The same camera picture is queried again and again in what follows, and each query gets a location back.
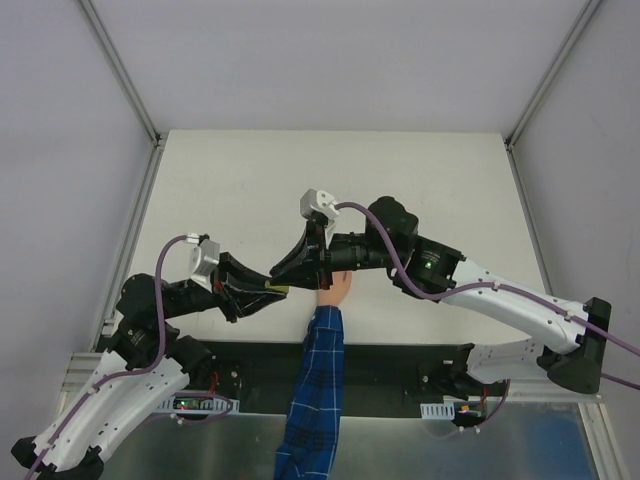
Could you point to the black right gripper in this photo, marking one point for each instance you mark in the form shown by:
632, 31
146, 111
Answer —
323, 251

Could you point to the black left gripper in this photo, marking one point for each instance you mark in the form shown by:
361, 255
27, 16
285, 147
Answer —
223, 288

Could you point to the yellow nail polish bottle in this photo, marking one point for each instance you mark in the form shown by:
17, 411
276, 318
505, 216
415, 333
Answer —
276, 288

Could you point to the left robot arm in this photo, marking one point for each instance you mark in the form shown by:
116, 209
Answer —
145, 362

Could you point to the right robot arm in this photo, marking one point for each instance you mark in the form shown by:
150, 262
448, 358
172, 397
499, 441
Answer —
565, 340

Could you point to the blue plaid sleeve forearm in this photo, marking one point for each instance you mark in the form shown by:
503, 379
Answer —
309, 446

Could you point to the person's hand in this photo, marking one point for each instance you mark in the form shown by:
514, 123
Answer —
339, 289

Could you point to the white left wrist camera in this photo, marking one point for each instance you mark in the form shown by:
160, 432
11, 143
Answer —
204, 259

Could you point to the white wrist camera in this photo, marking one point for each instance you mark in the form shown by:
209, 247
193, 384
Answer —
204, 259
320, 202

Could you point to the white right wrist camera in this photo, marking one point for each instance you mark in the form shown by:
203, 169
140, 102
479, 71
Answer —
320, 202

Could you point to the left white cable duct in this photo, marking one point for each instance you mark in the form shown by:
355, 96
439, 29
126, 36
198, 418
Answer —
196, 405

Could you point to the white cable duct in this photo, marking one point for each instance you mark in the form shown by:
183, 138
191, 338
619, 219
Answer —
196, 405
444, 411

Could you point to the aluminium table edge rail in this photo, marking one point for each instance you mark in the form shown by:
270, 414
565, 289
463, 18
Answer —
143, 189

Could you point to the right white cable duct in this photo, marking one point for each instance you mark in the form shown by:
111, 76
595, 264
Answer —
444, 411

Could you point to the left aluminium frame post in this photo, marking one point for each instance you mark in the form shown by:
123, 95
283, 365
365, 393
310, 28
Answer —
103, 39

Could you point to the aluminium frame post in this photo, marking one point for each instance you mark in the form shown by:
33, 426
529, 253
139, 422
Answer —
103, 39
568, 45

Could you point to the right aluminium frame post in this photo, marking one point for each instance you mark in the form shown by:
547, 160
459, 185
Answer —
568, 45

